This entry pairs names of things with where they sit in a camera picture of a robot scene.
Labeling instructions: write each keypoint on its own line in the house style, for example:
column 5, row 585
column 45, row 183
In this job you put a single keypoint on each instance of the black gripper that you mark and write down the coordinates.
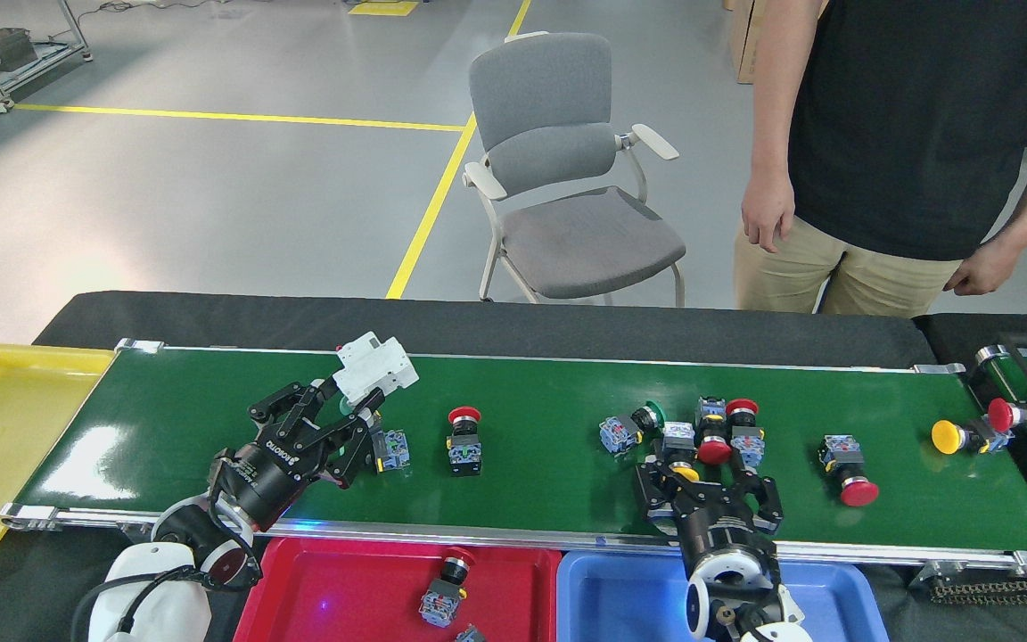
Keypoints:
column 273, row 477
column 718, row 526

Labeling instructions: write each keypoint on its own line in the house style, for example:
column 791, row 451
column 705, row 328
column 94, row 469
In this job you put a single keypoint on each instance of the yellow push button switch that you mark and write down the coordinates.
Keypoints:
column 678, row 439
column 948, row 437

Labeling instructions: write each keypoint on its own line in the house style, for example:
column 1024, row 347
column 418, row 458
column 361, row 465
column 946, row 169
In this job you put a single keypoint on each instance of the blue plastic tray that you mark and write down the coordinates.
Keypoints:
column 620, row 597

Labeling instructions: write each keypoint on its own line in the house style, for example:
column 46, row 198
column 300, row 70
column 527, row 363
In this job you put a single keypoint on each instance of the red plastic tray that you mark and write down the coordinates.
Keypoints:
column 344, row 588

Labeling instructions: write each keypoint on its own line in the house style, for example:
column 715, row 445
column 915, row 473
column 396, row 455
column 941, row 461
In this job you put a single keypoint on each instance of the long green conveyor belt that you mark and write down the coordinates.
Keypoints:
column 549, row 383

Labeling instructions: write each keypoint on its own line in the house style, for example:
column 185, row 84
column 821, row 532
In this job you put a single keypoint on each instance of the yellow plastic tray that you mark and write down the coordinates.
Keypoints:
column 5, row 419

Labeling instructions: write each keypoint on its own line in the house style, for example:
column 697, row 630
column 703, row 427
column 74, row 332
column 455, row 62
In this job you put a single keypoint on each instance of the person's right hand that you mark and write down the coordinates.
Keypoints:
column 768, row 218

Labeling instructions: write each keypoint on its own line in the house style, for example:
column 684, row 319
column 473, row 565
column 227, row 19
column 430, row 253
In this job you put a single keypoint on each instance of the person's left hand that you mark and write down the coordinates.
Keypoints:
column 990, row 263

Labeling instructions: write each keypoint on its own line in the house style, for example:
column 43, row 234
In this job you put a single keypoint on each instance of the grey office chair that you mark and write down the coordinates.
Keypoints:
column 540, row 107

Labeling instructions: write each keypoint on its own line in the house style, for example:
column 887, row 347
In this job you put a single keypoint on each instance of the person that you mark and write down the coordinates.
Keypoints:
column 906, row 125

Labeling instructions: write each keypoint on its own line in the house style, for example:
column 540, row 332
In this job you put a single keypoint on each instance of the cardboard box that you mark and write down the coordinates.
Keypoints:
column 743, row 45

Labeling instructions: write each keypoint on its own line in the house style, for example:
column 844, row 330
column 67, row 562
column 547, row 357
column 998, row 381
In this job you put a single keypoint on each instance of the black equipment box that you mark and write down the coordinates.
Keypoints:
column 4, row 49

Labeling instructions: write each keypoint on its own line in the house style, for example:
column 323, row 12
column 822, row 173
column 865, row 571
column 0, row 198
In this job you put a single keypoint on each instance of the green push button switch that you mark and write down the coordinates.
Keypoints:
column 349, row 410
column 620, row 435
column 391, row 450

